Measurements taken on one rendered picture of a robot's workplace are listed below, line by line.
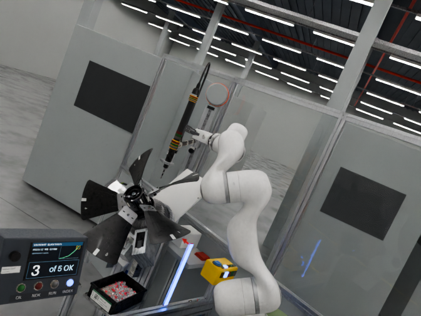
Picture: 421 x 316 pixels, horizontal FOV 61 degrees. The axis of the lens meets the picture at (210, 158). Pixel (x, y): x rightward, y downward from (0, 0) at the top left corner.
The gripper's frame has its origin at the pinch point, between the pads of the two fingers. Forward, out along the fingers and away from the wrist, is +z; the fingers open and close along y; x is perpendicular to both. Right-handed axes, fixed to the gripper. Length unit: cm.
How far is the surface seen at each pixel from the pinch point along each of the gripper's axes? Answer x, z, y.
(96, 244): -69, 10, -22
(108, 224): -60, 14, -16
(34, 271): -49, -34, -73
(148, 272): -96, 20, 31
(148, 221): -48.6, -2.5, -7.1
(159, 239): -52, -15, -8
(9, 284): -52, -35, -79
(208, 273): -64, -28, 21
